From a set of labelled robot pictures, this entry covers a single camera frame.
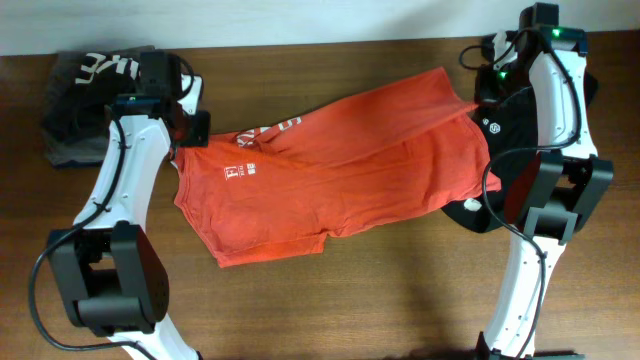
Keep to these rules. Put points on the grey folded garment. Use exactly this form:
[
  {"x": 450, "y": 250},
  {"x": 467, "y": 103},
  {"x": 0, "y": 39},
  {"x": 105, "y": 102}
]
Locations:
[{"x": 85, "y": 152}]

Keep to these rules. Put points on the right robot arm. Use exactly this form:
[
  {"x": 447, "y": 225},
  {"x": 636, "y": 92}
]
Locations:
[{"x": 510, "y": 333}]

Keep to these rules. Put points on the black t-shirt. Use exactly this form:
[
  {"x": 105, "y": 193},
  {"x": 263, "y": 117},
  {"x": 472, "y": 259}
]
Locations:
[{"x": 510, "y": 145}]

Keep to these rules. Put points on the black shirt with white letters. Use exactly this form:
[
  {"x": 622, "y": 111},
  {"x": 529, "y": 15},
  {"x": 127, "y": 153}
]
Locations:
[{"x": 81, "y": 85}]

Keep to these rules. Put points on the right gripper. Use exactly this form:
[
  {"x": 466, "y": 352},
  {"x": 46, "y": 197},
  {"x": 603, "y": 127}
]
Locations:
[{"x": 485, "y": 92}]

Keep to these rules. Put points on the red t-shirt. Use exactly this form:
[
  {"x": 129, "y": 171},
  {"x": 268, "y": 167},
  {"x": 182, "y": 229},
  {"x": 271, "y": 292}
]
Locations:
[{"x": 390, "y": 154}]

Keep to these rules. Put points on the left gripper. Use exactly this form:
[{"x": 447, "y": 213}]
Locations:
[{"x": 201, "y": 135}]

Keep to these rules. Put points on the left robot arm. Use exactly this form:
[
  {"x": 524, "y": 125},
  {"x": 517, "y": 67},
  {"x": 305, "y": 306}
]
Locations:
[{"x": 110, "y": 279}]

